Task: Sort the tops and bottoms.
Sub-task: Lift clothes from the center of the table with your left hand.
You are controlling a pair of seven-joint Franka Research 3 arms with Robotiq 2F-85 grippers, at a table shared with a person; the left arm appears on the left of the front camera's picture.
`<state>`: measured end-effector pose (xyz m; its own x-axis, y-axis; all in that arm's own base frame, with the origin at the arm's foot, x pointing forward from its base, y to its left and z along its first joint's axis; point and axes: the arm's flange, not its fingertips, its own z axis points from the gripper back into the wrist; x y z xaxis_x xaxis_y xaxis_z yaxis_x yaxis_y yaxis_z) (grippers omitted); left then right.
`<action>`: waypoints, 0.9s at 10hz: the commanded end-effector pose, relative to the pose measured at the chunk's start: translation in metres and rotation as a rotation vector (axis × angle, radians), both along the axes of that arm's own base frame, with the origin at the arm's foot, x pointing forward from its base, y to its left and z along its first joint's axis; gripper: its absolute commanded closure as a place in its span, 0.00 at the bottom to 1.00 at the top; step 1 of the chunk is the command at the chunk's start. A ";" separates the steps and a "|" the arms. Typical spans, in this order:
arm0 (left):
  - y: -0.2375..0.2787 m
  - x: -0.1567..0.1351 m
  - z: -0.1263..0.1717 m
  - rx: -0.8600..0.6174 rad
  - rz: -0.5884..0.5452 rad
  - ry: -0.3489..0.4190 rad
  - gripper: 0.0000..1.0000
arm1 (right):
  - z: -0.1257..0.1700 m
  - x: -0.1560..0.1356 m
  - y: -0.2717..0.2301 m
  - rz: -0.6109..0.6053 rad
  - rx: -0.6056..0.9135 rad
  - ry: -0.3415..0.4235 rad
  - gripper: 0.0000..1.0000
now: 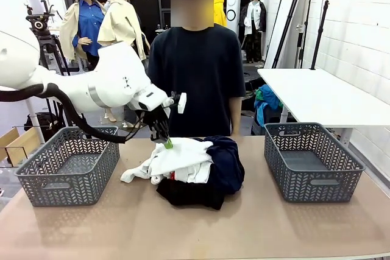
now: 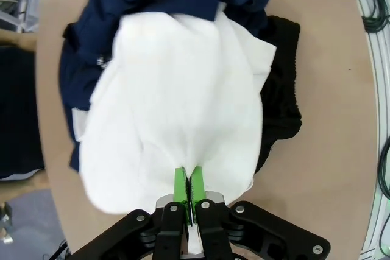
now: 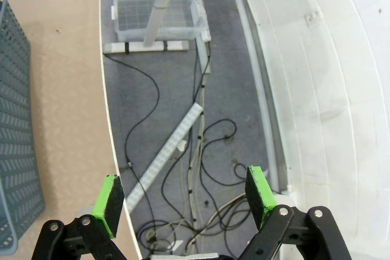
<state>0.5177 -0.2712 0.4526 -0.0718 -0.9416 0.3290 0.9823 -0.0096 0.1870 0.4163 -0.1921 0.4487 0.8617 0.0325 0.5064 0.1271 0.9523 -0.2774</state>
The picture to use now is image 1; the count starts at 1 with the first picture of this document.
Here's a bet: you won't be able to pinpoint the mannequin with cream jacket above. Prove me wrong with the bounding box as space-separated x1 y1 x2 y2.
97 0 152 61

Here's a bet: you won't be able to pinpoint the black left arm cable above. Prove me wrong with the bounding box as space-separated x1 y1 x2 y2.
0 83 144 145

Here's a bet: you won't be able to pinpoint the black camera tripod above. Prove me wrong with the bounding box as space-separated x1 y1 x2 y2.
24 0 71 77

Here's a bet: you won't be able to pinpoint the mannequin with yellow hoodie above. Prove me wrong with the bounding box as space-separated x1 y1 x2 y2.
213 0 228 27

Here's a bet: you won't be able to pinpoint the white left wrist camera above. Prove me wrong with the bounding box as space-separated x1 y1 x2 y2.
166 91 188 114

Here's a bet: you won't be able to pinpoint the mannequin with white black jacket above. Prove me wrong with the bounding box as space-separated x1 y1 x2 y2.
239 0 268 63

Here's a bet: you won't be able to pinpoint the leaning black stand poles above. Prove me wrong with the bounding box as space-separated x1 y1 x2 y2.
272 0 314 69

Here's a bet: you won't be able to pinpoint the grey woven plastic basket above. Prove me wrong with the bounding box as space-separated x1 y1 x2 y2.
15 125 121 208
263 122 366 203

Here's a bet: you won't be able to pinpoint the black light stand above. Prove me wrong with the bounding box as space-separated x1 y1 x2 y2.
310 0 332 71

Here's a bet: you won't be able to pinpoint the person's left forearm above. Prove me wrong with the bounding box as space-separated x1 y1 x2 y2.
229 106 243 136

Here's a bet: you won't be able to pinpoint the black garment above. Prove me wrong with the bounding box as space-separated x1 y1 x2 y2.
156 177 227 211

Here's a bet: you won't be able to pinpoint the white tower air conditioner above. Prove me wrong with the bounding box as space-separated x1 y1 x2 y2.
225 0 242 34

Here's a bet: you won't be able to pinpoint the navy blue garment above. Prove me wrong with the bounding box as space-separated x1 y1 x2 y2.
194 135 246 195

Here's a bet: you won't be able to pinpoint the person in black t-shirt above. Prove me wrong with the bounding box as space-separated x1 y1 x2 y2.
147 0 246 138

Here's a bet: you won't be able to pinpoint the mannequin with blue shirt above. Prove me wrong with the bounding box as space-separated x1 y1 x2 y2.
59 0 107 71

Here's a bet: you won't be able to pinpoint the white work table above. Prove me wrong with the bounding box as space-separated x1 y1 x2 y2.
257 68 390 149

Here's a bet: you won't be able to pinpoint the white garment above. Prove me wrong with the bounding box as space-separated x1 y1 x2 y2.
120 137 214 185

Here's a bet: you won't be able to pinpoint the blue green cloth pile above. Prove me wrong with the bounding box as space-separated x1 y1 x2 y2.
254 84 284 127

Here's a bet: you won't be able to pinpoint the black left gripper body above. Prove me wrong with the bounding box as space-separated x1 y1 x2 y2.
143 106 170 135

